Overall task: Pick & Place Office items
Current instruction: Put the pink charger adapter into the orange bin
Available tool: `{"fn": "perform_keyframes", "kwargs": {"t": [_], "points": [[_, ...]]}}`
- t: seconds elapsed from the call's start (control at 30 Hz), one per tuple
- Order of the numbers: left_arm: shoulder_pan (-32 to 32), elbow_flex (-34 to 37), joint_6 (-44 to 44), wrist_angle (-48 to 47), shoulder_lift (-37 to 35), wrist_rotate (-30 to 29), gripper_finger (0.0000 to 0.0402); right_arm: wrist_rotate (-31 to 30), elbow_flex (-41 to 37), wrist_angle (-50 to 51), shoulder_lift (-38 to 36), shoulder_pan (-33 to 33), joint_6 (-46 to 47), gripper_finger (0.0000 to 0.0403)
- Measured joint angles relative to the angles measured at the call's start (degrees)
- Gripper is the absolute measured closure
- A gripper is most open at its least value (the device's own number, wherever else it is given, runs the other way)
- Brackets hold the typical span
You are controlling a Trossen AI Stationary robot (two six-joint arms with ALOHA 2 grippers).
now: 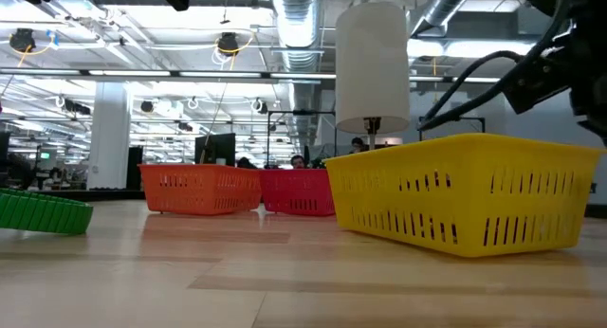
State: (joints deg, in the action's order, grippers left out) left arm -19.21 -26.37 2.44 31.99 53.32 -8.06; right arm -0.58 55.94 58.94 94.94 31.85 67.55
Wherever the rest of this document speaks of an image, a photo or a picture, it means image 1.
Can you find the yellow plastic basket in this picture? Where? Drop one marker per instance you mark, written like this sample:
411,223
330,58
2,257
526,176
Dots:
465,195

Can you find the green ribbed watch band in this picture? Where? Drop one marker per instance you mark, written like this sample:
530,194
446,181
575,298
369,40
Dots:
42,214

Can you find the white pillar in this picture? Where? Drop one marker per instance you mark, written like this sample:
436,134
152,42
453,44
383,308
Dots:
109,138

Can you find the black monitor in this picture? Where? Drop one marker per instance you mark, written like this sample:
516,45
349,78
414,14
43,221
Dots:
215,149

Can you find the black cabinet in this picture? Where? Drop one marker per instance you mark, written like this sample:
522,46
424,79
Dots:
134,169

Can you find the person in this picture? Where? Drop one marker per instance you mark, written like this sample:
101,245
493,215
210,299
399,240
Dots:
298,162
245,163
358,145

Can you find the orange plastic basket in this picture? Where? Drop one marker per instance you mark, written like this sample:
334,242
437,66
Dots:
199,188

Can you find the white shade table lamp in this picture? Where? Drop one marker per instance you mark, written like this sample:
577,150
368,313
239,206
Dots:
372,67

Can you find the red plastic basket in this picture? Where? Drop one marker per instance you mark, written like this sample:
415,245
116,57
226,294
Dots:
296,190

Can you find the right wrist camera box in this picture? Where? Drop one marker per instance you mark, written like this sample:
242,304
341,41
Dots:
536,81

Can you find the black metal frame stand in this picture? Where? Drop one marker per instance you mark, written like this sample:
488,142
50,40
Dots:
474,118
303,112

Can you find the ribbed silver air duct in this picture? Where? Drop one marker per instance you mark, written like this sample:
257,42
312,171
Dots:
298,34

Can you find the slanted silver air duct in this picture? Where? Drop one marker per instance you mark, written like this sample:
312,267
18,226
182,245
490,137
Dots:
443,8

